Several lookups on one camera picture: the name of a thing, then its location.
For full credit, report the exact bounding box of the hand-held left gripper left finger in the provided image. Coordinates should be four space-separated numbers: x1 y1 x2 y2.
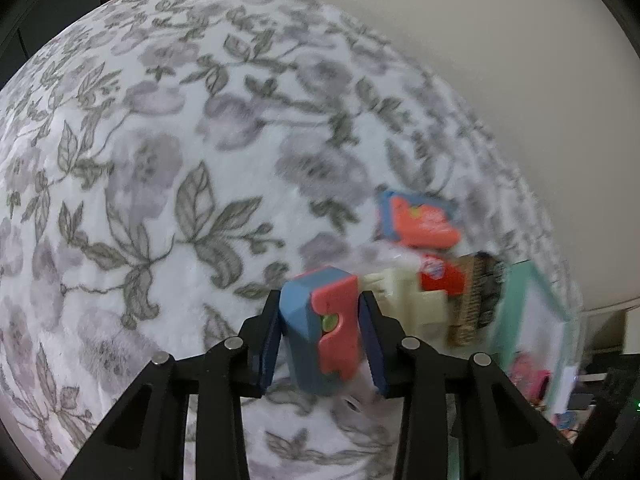
60 289 282 480

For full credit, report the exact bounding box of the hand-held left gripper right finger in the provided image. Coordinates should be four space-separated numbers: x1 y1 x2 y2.
360 290 584 480

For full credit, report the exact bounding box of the blue and red toy block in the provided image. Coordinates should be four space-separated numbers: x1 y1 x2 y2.
279 266 362 397

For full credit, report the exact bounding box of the white plastic toy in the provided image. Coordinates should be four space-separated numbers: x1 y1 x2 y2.
360 255 451 346

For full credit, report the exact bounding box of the orange plastic toy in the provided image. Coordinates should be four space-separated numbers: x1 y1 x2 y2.
417 254 471 295

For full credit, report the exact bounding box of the teal cardboard box tray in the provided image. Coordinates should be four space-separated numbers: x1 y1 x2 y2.
447 259 585 480

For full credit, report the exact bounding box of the floral grey white blanket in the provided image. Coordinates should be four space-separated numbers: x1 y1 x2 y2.
0 0 584 480

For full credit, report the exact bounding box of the dark cabinet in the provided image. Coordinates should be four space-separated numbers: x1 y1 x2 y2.
0 0 102 92

